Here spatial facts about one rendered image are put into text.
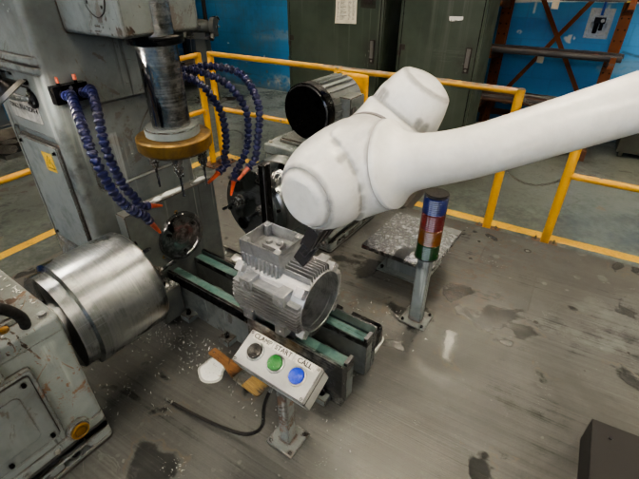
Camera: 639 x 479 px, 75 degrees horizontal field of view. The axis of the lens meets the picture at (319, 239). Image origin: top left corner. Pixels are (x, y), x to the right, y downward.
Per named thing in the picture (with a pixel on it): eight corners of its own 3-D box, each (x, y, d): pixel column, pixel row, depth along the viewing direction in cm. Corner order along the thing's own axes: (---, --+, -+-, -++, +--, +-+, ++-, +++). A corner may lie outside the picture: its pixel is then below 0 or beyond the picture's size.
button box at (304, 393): (241, 368, 84) (229, 358, 80) (261, 337, 87) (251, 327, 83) (309, 411, 76) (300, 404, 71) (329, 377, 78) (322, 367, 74)
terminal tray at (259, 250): (241, 263, 102) (237, 239, 98) (269, 243, 109) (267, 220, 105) (279, 281, 96) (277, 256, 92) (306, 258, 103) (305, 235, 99)
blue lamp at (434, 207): (417, 212, 104) (420, 196, 102) (427, 203, 108) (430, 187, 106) (440, 220, 101) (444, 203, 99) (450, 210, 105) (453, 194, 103)
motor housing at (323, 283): (235, 319, 107) (226, 259, 97) (281, 281, 120) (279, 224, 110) (298, 354, 98) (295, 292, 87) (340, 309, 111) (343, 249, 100)
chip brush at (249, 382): (203, 356, 112) (203, 354, 112) (219, 346, 116) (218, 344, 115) (257, 398, 102) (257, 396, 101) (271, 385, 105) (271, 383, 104)
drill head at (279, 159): (212, 241, 139) (200, 171, 125) (289, 195, 167) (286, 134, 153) (269, 267, 127) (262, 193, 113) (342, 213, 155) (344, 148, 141)
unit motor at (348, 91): (283, 196, 159) (278, 81, 136) (332, 168, 182) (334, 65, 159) (340, 216, 147) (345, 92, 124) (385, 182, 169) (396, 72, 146)
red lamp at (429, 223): (416, 228, 107) (417, 212, 104) (425, 218, 111) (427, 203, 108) (437, 235, 104) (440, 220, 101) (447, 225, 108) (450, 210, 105)
